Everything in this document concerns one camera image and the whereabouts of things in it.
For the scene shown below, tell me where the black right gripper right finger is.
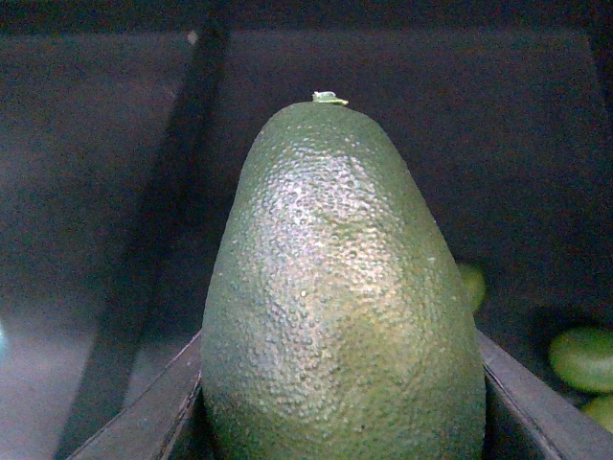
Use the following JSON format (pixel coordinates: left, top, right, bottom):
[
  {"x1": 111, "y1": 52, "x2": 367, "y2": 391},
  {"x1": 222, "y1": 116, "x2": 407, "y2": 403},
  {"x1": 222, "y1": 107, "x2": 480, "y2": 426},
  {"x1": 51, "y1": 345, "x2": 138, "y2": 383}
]
[{"x1": 478, "y1": 333, "x2": 612, "y2": 460}]

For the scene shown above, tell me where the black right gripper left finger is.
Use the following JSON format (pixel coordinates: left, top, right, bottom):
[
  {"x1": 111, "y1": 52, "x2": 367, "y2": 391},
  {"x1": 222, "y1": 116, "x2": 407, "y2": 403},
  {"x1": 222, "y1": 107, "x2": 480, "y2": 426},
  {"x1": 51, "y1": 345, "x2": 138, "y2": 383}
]
[{"x1": 70, "y1": 333, "x2": 204, "y2": 460}]

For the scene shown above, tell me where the dark green avocado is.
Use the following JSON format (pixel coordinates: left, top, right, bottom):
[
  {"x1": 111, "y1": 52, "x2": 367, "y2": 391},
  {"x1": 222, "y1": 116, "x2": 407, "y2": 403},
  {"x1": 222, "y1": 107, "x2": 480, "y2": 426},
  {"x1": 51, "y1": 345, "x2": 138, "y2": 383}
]
[{"x1": 201, "y1": 92, "x2": 486, "y2": 459}]

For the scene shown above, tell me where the green avocado at edge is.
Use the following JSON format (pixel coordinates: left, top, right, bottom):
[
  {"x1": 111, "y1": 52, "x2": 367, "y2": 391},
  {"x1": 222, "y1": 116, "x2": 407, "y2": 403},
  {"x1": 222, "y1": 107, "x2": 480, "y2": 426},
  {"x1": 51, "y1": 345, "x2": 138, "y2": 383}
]
[{"x1": 580, "y1": 395, "x2": 613, "y2": 433}]

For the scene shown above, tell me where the green avocado on shelf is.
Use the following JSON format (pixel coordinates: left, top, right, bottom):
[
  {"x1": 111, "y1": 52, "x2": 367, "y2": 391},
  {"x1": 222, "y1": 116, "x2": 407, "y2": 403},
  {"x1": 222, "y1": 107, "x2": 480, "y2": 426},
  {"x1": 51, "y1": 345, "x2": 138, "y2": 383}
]
[{"x1": 548, "y1": 327, "x2": 612, "y2": 394}]

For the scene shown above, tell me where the green avocado far right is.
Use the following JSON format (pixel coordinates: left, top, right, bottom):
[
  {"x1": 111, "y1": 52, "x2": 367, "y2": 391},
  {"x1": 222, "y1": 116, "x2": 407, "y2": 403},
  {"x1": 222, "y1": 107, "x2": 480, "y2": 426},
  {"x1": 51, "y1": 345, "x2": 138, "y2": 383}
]
[{"x1": 458, "y1": 264, "x2": 487, "y2": 313}]

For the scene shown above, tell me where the black shelf divider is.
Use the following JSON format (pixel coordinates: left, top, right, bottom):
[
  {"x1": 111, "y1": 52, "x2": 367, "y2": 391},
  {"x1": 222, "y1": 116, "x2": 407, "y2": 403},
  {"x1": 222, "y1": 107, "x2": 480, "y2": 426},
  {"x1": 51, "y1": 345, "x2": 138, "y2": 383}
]
[{"x1": 55, "y1": 14, "x2": 229, "y2": 459}]

